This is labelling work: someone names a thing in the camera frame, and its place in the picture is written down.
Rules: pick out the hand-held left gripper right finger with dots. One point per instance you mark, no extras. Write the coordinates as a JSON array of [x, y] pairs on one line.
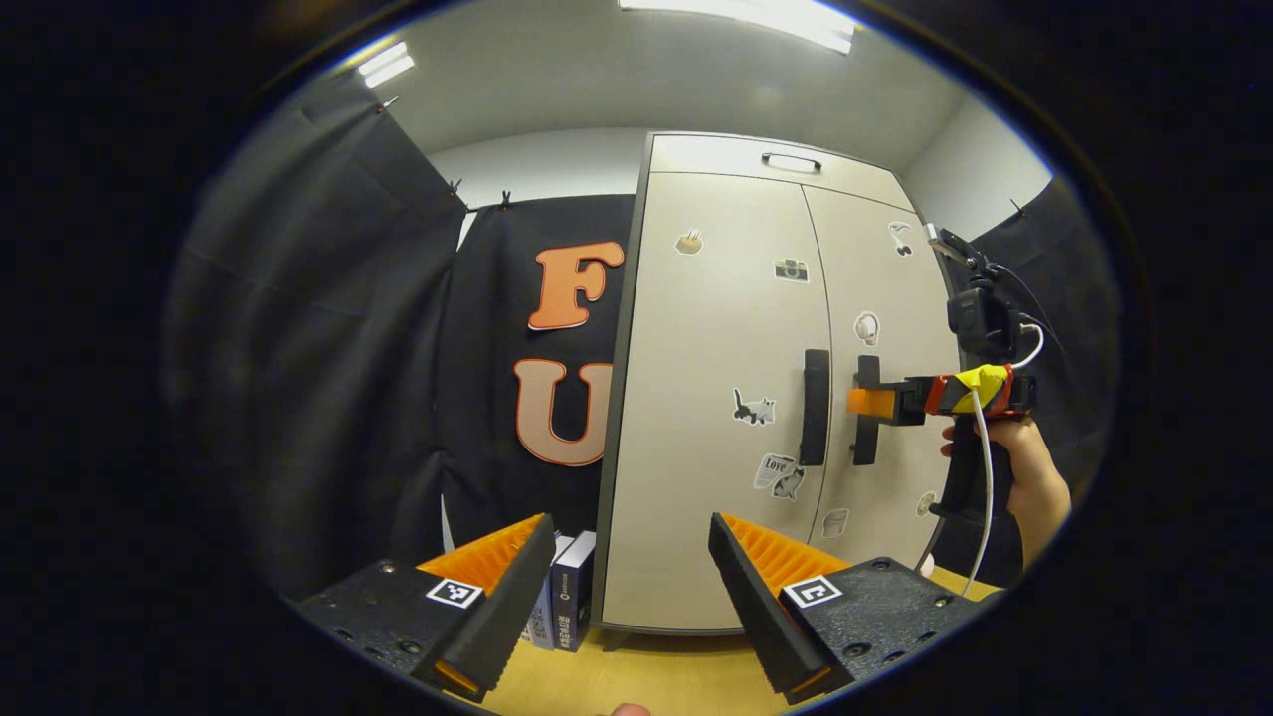
[[761, 617]]

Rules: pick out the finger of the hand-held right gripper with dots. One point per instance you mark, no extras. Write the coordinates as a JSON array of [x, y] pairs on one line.
[[875, 401]]

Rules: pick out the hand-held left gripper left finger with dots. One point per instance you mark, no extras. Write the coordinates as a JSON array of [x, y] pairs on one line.
[[502, 617]]

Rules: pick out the cabinet door with calendar sticker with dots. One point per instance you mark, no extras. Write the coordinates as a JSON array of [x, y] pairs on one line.
[[875, 278]]

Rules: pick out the cabinet door with camera sticker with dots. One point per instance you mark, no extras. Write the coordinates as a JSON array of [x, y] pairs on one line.
[[696, 398]]

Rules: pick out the white double-door shoe cabinet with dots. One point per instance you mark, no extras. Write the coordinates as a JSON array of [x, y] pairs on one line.
[[716, 154]]

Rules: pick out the dark navy box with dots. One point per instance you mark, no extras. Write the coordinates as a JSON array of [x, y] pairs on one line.
[[575, 597]]

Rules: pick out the large ceiling light panel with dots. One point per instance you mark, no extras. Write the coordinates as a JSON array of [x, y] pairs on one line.
[[756, 15]]

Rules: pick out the narrow ceiling light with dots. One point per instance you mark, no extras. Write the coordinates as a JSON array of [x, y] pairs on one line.
[[388, 65]]

